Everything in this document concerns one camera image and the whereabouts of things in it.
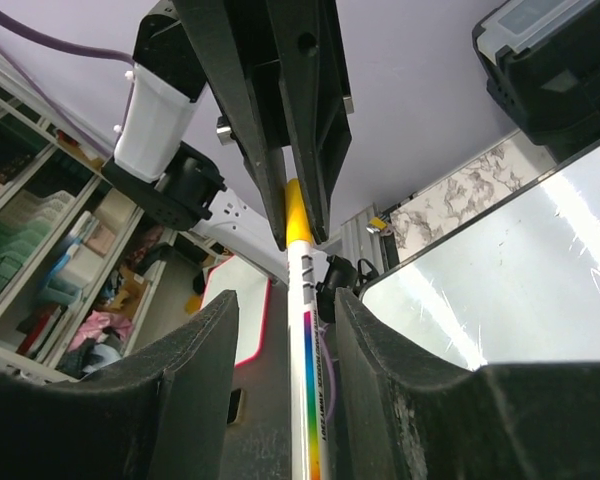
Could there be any red rimmed white board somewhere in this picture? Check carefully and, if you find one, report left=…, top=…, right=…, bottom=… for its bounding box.
left=201, top=256, right=271, bottom=367

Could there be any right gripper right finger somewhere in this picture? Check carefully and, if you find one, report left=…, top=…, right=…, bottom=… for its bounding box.
left=335, top=289, right=600, bottom=479

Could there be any aluminium extrusion frame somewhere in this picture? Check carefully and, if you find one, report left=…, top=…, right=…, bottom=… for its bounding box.
left=341, top=204, right=399, bottom=273

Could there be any black plastic toolbox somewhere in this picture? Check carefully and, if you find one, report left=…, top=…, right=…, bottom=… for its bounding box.
left=472, top=0, right=600, bottom=162

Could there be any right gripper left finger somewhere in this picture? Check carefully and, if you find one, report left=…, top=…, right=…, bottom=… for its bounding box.
left=0, top=290, right=239, bottom=479

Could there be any yellow marker cap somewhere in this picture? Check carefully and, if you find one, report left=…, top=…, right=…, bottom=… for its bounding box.
left=285, top=178, right=312, bottom=246

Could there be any black framed whiteboard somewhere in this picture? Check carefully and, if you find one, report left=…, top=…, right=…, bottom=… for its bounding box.
left=362, top=144, right=600, bottom=370

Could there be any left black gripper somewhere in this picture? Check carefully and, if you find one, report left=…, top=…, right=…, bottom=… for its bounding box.
left=174, top=1, right=352, bottom=251

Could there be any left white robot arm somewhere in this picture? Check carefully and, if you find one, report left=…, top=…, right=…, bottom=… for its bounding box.
left=103, top=1, right=352, bottom=251

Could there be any storage shelf with clutter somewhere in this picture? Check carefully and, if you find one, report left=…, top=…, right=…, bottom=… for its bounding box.
left=0, top=39, right=231, bottom=384

